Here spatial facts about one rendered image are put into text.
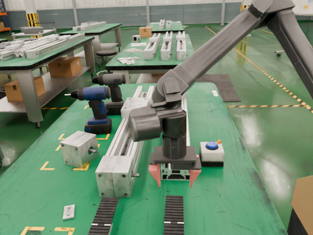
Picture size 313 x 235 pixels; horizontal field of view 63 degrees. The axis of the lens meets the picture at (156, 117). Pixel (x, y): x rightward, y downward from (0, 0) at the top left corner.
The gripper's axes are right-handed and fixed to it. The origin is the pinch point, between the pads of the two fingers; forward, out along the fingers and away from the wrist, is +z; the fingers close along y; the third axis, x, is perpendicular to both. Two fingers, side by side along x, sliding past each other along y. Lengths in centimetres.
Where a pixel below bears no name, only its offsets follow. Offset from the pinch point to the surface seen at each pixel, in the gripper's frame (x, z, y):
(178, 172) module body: -18.1, 10.0, -1.2
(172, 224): 4.1, 9.7, 0.9
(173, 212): 0.1, 9.7, 0.7
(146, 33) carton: -405, 5, 46
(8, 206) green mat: -5, 13, 51
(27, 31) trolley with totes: -446, -3, 277
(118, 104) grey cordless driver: -74, 7, 30
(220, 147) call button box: -29.3, 6.9, -16.5
